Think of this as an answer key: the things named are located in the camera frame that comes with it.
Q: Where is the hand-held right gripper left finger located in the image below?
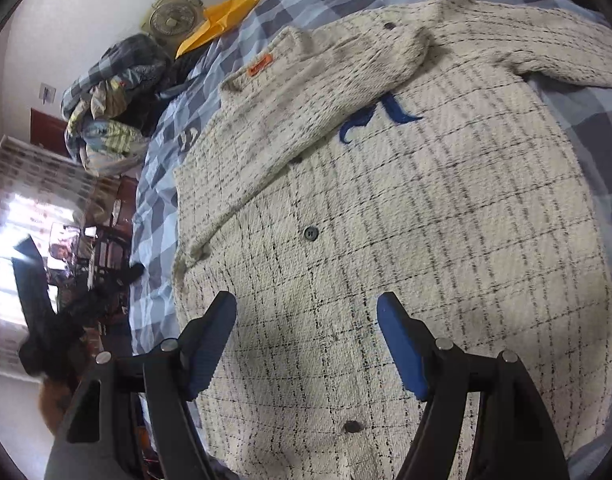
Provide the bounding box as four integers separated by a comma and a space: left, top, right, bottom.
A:
46, 291, 237, 480

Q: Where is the blue checkered blanket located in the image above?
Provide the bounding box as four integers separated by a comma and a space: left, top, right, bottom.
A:
128, 0, 612, 476

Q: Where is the pile of bedding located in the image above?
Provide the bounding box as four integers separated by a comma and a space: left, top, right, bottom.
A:
60, 34, 187, 177

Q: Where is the patterned window curtain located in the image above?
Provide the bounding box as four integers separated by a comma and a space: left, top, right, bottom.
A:
0, 136, 101, 376

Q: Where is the black cloth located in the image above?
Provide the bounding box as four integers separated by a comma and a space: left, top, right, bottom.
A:
156, 52, 207, 106

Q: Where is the cream plaid jacket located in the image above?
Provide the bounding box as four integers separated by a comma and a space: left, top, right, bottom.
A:
172, 0, 612, 480

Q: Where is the yellow paper envelope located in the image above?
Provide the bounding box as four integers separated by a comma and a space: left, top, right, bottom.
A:
175, 0, 284, 58

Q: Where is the dark wooden chair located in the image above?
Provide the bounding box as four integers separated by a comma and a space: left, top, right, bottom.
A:
86, 225, 146, 311

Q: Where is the dark red wooden door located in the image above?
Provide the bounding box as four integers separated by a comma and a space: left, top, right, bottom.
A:
30, 107, 71, 157

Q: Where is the black hanging garment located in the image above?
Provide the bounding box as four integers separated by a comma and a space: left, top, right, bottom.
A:
10, 235, 89, 378

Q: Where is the beige box fan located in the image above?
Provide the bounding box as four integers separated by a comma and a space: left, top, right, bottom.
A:
140, 0, 207, 43

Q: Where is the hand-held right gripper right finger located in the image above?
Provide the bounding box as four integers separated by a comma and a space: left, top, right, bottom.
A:
377, 292, 572, 480

